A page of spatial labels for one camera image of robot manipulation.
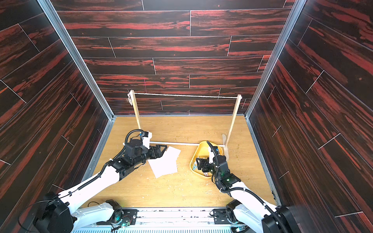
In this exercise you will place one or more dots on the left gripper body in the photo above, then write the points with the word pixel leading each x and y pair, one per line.
pixel 144 155

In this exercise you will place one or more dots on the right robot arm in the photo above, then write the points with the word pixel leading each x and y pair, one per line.
pixel 247 207

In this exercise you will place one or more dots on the wooden string rack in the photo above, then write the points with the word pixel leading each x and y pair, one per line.
pixel 226 138

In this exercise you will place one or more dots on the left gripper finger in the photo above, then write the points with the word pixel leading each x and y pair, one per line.
pixel 159 153
pixel 161 147

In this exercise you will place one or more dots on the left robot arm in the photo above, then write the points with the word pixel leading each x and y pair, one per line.
pixel 62 213

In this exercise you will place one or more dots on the yellow plastic tray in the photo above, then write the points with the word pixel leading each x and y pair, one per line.
pixel 202 151

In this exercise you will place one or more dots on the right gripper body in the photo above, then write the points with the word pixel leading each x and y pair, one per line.
pixel 206 164

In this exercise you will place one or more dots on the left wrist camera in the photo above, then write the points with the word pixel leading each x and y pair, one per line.
pixel 146 137

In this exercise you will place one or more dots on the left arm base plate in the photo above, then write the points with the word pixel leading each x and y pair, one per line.
pixel 124 218

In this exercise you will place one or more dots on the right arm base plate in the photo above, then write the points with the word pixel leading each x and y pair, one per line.
pixel 219 216

